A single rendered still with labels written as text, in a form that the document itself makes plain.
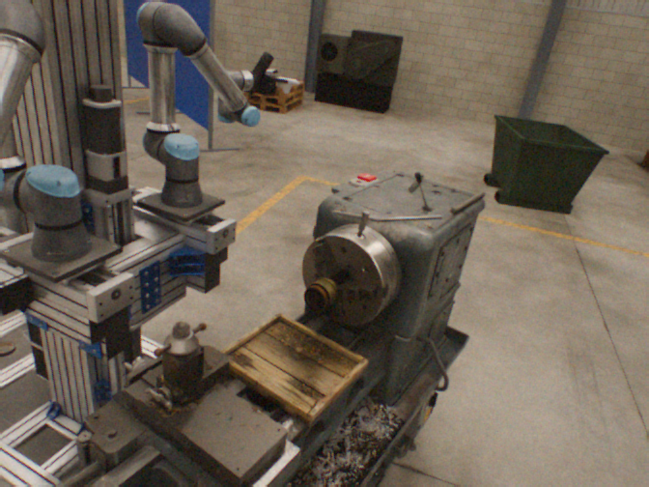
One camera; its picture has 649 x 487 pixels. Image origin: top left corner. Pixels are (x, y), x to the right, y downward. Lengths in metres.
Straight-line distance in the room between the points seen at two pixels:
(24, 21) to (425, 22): 10.34
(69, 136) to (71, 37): 0.28
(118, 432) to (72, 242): 0.52
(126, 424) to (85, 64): 1.01
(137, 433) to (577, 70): 10.84
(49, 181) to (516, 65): 10.46
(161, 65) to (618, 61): 10.39
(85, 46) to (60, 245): 0.58
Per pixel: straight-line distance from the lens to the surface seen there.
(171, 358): 1.18
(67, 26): 1.59
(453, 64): 11.26
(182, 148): 1.71
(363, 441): 1.71
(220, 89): 1.77
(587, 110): 11.52
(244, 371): 1.43
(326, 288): 1.42
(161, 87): 1.80
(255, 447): 1.16
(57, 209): 1.42
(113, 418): 1.33
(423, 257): 1.54
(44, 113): 1.62
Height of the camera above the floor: 1.86
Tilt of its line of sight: 26 degrees down
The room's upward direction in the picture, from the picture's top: 8 degrees clockwise
